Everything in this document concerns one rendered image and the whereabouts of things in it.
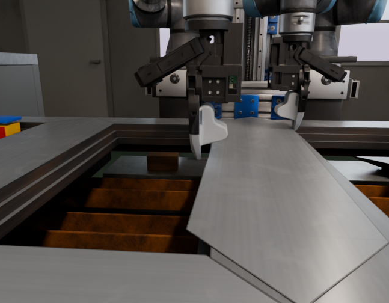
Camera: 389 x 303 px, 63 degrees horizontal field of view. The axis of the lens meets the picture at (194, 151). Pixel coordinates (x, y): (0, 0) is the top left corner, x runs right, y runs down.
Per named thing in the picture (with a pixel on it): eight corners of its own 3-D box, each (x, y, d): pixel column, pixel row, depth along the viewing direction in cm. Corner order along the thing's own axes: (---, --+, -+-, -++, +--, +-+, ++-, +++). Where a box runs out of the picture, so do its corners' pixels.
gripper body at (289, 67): (266, 89, 77) (269, 37, 74) (302, 90, 77) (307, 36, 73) (271, 92, 70) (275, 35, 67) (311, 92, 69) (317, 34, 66)
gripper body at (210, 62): (240, 107, 46) (244, 18, 43) (182, 106, 47) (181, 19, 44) (237, 101, 54) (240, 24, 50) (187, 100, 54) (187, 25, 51)
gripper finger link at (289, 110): (274, 130, 76) (276, 91, 73) (299, 130, 75) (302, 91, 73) (276, 133, 73) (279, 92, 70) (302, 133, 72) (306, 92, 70)
